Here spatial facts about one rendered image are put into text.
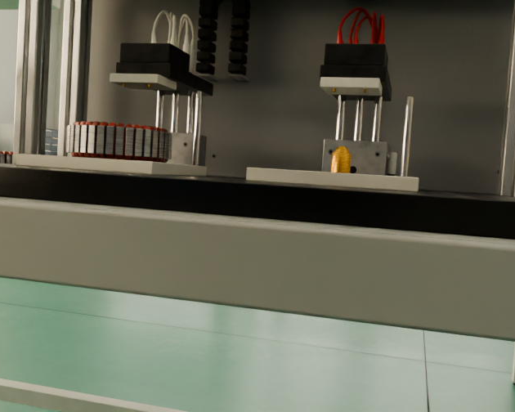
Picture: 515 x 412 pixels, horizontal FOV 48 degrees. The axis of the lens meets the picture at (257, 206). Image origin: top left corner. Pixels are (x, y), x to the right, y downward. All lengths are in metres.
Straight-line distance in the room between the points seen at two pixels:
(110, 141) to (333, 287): 0.34
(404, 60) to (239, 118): 0.25
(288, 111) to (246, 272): 0.54
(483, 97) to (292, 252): 0.55
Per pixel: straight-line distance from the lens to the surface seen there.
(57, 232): 0.39
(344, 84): 0.61
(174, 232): 0.35
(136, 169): 0.56
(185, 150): 0.76
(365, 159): 0.70
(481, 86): 0.84
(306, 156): 0.84
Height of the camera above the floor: 0.78
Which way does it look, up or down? 3 degrees down
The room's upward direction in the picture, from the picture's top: 4 degrees clockwise
